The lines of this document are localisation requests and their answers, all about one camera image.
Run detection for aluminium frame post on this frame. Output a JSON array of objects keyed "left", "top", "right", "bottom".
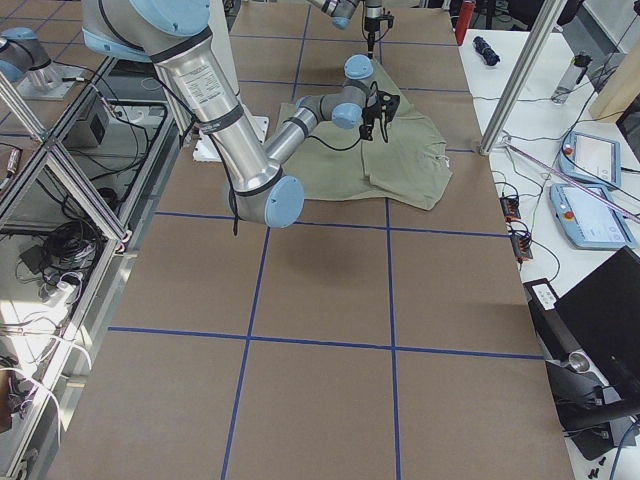
[{"left": 478, "top": 0, "right": 567, "bottom": 156}]

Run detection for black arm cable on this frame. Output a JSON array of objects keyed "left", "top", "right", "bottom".
[{"left": 227, "top": 79, "right": 396, "bottom": 236}]

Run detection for aluminium frame rack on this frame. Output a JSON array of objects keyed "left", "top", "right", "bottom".
[{"left": 1, "top": 59, "right": 179, "bottom": 479}]

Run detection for olive green long-sleeve shirt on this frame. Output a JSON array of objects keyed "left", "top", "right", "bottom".
[{"left": 284, "top": 61, "right": 452, "bottom": 210}]

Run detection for blue teach pendant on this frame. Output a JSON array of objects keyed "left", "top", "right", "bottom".
[
  {"left": 549, "top": 184, "right": 639, "bottom": 250},
  {"left": 559, "top": 131, "right": 621, "bottom": 189}
]

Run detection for blue teach pendant far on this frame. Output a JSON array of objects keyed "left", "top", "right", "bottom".
[{"left": 559, "top": 131, "right": 621, "bottom": 189}]

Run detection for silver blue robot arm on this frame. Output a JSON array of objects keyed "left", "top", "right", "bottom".
[
  {"left": 308, "top": 0, "right": 394, "bottom": 59},
  {"left": 82, "top": 1, "right": 400, "bottom": 228}
]

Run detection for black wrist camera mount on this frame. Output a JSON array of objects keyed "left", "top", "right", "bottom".
[{"left": 375, "top": 90, "right": 400, "bottom": 124}]

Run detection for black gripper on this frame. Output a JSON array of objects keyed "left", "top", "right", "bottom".
[
  {"left": 363, "top": 5, "right": 383, "bottom": 59},
  {"left": 360, "top": 100, "right": 389, "bottom": 141}
]

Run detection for red cylinder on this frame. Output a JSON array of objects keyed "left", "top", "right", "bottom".
[{"left": 454, "top": 0, "right": 475, "bottom": 46}]

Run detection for clear water bottle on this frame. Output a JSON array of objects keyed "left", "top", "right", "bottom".
[{"left": 550, "top": 51, "right": 592, "bottom": 104}]

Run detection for blue teach pendant near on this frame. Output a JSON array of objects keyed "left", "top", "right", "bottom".
[{"left": 549, "top": 184, "right": 639, "bottom": 250}]

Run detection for black monitor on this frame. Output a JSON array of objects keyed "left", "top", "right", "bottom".
[{"left": 524, "top": 247, "right": 639, "bottom": 460}]

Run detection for folded dark blue umbrella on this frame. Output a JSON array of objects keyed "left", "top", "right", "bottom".
[{"left": 473, "top": 36, "right": 500, "bottom": 67}]

